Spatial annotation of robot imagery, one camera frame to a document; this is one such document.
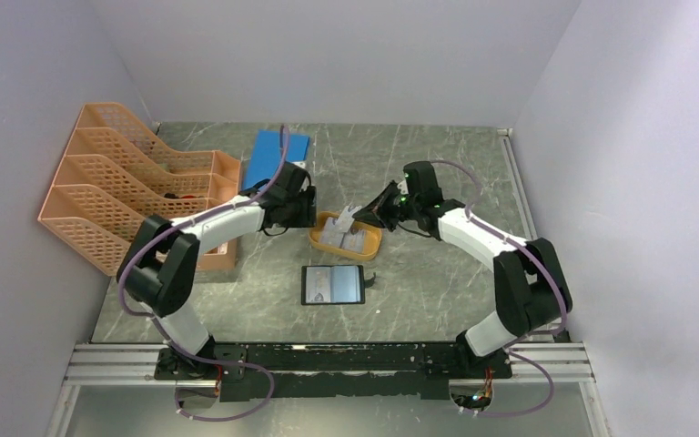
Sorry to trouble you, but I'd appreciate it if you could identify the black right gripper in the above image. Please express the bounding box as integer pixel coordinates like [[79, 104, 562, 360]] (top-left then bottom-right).
[[352, 179, 420, 232]]

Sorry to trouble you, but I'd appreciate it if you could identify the yellow oval tray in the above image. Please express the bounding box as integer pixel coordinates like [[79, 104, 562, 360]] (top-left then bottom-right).
[[308, 211, 382, 261]]

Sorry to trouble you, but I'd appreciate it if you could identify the black leather card holder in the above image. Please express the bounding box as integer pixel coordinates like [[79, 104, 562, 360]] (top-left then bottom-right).
[[300, 265, 377, 306]]

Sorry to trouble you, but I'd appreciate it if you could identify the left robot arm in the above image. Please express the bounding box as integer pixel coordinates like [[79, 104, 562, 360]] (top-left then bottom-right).
[[116, 161, 317, 379]]

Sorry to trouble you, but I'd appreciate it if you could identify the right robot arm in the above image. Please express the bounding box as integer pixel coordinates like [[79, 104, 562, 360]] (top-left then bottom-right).
[[353, 161, 572, 377]]

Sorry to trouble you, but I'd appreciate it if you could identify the white VIP card stack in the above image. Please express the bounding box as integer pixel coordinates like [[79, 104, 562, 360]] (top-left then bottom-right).
[[319, 229, 367, 253]]

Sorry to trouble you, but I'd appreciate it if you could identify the blue folder sheet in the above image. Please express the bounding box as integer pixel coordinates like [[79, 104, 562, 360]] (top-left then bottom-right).
[[240, 130, 311, 189]]

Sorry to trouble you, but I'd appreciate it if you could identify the peach plastic file organizer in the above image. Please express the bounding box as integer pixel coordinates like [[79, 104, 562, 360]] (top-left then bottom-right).
[[37, 102, 241, 277]]

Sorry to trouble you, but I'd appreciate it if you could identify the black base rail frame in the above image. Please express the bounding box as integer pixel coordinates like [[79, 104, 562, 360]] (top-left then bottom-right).
[[154, 340, 512, 401]]

